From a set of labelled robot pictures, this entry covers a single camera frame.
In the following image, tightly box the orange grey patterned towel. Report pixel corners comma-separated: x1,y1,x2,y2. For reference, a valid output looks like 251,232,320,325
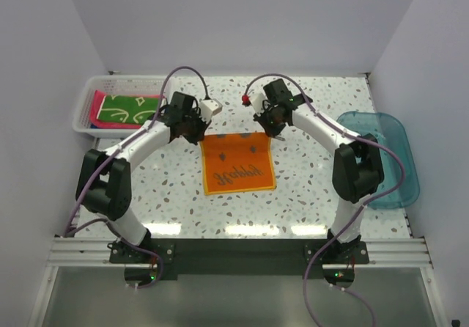
200,132,276,195

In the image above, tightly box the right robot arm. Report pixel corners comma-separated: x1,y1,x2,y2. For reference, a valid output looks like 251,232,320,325
242,75,384,264

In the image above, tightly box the yellow green patterned towel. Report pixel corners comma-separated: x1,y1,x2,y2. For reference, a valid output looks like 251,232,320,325
96,95,160,127

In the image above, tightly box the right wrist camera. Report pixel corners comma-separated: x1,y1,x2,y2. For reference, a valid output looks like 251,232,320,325
242,93,266,114

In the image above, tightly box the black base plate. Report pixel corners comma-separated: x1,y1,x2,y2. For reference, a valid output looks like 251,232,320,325
107,238,370,284

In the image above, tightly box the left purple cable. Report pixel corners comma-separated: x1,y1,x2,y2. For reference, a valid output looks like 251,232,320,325
64,66,212,291

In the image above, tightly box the teal plastic tub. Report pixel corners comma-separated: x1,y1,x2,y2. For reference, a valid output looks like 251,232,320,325
335,111,421,210

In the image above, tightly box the aluminium rail frame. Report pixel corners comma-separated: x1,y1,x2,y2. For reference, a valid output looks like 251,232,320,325
27,209,450,327

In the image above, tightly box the white plastic basket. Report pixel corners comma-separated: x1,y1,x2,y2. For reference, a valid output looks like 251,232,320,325
73,76,164,139

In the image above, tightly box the purple cable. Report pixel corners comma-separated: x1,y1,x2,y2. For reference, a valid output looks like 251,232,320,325
243,73,406,327
64,66,212,291

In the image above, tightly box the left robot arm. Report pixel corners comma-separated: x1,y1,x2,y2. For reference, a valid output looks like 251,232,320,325
76,92,222,268

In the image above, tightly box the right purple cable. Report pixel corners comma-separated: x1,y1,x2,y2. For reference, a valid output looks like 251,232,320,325
243,73,406,327

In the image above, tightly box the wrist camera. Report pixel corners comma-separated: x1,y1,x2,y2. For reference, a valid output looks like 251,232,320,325
242,93,266,114
199,99,223,120

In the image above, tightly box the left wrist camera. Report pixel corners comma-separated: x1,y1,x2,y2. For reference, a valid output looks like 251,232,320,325
199,99,223,120

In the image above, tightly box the pink towel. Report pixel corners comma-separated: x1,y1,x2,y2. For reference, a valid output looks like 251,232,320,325
89,89,166,129

